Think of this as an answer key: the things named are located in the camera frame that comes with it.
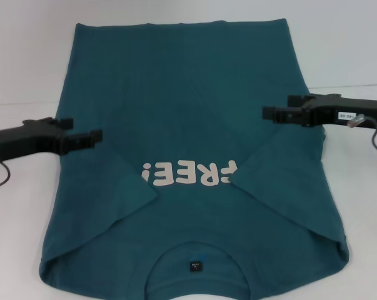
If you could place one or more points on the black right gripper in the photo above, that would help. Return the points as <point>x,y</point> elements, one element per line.
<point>344,112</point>

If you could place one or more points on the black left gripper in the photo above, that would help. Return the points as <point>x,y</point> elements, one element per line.
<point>25,140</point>

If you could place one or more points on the teal t-shirt with FREE print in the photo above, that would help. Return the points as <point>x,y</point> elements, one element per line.
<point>191,78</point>

